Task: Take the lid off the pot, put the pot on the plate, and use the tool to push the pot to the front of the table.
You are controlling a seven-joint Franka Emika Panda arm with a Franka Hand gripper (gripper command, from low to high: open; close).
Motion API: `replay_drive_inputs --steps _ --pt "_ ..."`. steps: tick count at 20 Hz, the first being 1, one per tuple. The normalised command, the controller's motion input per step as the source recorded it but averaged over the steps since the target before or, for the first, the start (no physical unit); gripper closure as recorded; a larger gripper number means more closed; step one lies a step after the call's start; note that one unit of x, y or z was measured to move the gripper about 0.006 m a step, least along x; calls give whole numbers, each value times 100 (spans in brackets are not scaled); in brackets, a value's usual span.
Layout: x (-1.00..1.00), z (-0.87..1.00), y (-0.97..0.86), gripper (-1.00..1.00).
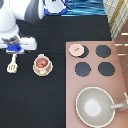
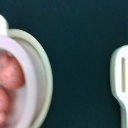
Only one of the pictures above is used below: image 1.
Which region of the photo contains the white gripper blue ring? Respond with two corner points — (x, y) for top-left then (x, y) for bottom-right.
(0, 37), (37, 54)

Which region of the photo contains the cream slotted spatula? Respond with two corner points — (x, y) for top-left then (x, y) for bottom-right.
(7, 54), (18, 73)

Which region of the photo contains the pink pot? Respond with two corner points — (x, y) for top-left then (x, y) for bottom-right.
(34, 54), (51, 74)

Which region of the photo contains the pink pot lid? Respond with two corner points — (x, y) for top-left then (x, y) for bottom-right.
(69, 44), (84, 57)

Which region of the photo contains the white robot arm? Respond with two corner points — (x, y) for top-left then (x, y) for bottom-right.
(0, 0), (66, 53)

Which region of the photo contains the cream round plate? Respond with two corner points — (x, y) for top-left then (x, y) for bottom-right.
(33, 58), (53, 76)

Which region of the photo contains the black table mat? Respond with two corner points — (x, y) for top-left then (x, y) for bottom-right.
(0, 16), (110, 128)

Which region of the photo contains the black burner bottom left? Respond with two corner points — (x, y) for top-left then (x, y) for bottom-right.
(75, 62), (91, 77)

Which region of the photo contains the black burner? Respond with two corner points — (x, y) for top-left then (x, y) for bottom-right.
(75, 62), (91, 77)
(98, 62), (115, 76)
(96, 45), (111, 58)
(78, 45), (89, 58)

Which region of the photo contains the black burner top left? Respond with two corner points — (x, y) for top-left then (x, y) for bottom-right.
(78, 45), (89, 58)

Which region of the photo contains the pink stove board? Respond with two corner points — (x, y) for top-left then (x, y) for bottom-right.
(66, 41), (128, 128)

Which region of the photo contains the black burner top right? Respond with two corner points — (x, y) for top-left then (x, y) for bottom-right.
(96, 45), (111, 58)

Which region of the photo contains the black burner bottom right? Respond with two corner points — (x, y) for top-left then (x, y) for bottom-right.
(98, 62), (115, 76)

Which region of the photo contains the grey wok pan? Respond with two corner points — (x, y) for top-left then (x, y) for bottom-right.
(75, 87), (128, 128)

